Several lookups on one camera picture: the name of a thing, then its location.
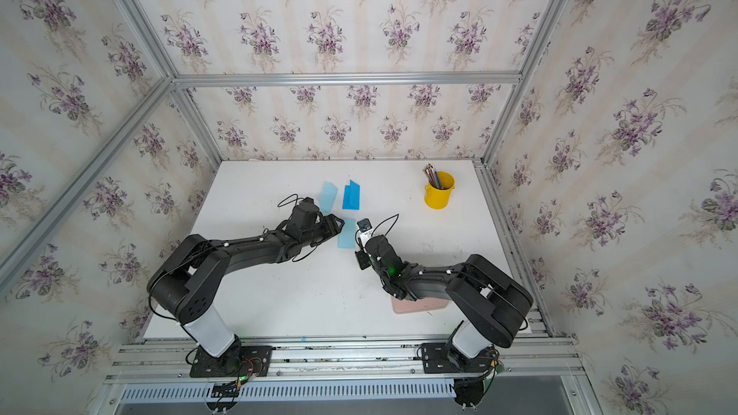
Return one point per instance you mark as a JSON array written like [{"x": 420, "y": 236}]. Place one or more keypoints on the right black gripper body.
[{"x": 363, "y": 259}]

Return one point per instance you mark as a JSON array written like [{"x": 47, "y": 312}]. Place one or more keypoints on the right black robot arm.
[{"x": 495, "y": 307}]

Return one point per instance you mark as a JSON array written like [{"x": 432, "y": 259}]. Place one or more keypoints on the white vented cable duct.
[{"x": 306, "y": 391}]

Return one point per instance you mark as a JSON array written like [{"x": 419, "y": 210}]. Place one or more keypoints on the bright blue square paper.
[{"x": 351, "y": 197}]

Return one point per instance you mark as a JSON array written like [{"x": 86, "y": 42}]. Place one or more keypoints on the colored pencils bundle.
[{"x": 433, "y": 177}]

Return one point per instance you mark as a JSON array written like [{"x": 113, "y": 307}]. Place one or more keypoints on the yellow pencil cup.
[{"x": 439, "y": 198}]

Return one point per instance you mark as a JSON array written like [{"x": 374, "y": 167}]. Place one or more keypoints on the pink eraser case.
[{"x": 426, "y": 305}]

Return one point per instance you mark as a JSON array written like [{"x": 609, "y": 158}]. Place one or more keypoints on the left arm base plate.
[{"x": 238, "y": 361}]

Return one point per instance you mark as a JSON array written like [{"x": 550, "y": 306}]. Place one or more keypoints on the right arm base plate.
[{"x": 443, "y": 358}]

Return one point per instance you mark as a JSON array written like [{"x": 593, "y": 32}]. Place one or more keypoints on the aluminium front rail frame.
[{"x": 532, "y": 356}]

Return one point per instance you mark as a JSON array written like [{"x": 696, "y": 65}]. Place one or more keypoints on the light blue front paper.
[{"x": 346, "y": 240}]

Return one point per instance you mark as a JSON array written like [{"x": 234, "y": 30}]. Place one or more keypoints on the light blue paper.
[
  {"x": 327, "y": 198},
  {"x": 346, "y": 240}
]

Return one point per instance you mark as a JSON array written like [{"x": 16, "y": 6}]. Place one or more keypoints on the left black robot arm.
[{"x": 187, "y": 282}]

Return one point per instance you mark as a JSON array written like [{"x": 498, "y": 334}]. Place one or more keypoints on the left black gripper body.
[{"x": 323, "y": 231}]

